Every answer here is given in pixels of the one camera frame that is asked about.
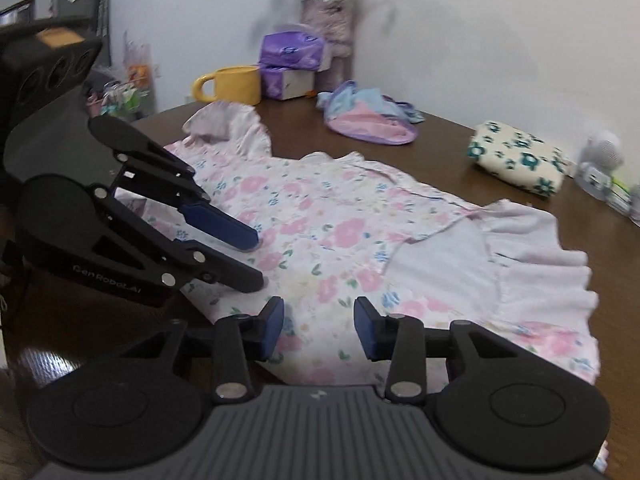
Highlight cream green-flower folded cloth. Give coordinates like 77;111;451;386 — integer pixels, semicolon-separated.
466;120;568;198

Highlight blue pink purple garment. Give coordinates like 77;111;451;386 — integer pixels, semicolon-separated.
317;80;425;146

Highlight green white small boxes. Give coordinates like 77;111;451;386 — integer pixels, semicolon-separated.
605;177;631;217

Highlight pink patterned flower vase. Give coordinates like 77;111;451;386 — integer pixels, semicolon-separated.
302;0;355;91

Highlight purple tissue pack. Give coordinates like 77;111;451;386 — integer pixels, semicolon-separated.
259;30;332;73
259;66;314;101

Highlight white astronaut speaker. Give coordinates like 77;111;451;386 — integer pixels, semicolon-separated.
574;130;624;200

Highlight pink floral baby dress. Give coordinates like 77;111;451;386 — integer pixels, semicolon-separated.
141;104;600;385

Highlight lower purple tissue pack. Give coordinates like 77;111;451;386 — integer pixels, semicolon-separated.
259;66;314;101

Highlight yellow ceramic mug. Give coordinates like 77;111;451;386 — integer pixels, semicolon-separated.
191;65;262;106

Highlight upper purple tissue pack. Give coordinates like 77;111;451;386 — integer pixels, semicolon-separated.
259;30;332;73

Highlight grey tin box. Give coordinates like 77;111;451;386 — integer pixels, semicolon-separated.
628;184;640;226

